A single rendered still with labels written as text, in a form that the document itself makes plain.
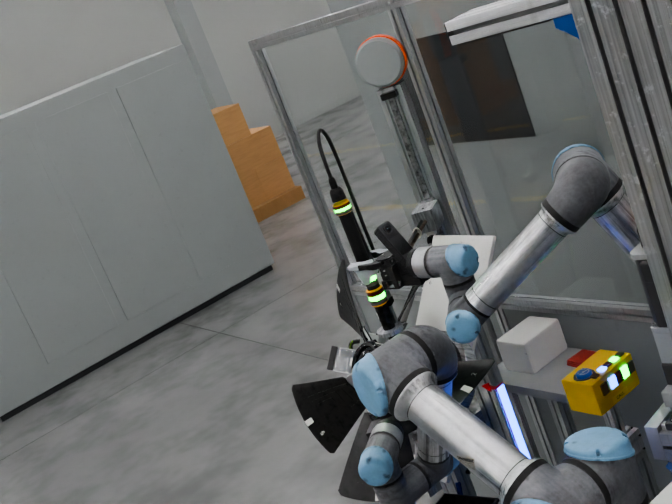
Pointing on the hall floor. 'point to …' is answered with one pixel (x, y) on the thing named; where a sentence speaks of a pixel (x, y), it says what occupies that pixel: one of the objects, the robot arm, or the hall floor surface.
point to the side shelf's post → (562, 419)
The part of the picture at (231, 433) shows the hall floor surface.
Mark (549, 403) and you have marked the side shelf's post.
